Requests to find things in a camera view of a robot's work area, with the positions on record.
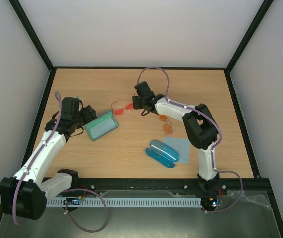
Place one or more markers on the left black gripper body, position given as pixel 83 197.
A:
pixel 90 116

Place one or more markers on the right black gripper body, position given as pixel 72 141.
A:
pixel 137 102

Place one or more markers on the red sunglasses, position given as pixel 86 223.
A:
pixel 120 111

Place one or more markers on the green glasses case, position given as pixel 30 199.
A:
pixel 100 118

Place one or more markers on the light blue cleaning cloth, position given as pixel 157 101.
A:
pixel 102 128

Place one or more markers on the blue transparent glasses case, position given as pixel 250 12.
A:
pixel 162 153

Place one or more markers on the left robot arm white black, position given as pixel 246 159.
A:
pixel 26 193

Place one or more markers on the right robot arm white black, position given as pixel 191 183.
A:
pixel 201 129

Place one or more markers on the orange sunglasses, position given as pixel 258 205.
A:
pixel 167 124

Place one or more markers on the black metal frame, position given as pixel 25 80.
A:
pixel 256 183

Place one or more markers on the light blue slotted cable duct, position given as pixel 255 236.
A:
pixel 127 202

